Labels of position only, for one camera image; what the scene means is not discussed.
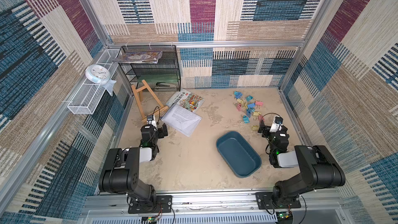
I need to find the teal plastic storage box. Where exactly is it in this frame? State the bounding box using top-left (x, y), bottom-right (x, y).
top-left (216, 131), bottom-right (262, 178)

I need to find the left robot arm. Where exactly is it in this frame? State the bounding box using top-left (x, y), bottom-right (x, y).
top-left (98, 124), bottom-right (168, 211)

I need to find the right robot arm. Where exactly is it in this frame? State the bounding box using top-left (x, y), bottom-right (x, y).
top-left (256, 120), bottom-right (346, 209)

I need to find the teal binder clip pile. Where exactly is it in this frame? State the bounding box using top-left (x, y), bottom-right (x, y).
top-left (246, 95), bottom-right (254, 103)

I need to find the wooden easel stand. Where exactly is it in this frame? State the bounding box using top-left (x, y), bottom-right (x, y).
top-left (131, 79), bottom-right (169, 123)

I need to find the colourful picture book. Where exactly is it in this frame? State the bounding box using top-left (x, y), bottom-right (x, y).
top-left (166, 89), bottom-right (205, 113)

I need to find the magazine on shelf top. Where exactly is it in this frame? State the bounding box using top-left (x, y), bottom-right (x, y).
top-left (113, 51), bottom-right (163, 64)

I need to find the white round clock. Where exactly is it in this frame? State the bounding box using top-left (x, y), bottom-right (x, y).
top-left (85, 64), bottom-right (110, 85)

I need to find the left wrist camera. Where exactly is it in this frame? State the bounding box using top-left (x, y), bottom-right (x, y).
top-left (146, 114), bottom-right (157, 128)

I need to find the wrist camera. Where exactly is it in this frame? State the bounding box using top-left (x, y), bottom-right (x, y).
top-left (269, 116), bottom-right (283, 133)
top-left (146, 114), bottom-right (157, 128)

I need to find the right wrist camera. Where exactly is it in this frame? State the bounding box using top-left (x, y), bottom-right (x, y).
top-left (269, 116), bottom-right (283, 133)

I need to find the black wire shelf rack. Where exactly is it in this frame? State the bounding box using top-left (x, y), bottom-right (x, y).
top-left (118, 45), bottom-right (181, 91)

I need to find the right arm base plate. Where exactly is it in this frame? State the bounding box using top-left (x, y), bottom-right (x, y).
top-left (255, 191), bottom-right (301, 210)

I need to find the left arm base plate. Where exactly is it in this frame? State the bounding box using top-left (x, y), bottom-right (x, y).
top-left (127, 195), bottom-right (173, 214)

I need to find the white wire wall basket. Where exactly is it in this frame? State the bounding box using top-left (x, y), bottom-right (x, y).
top-left (67, 49), bottom-right (119, 115)

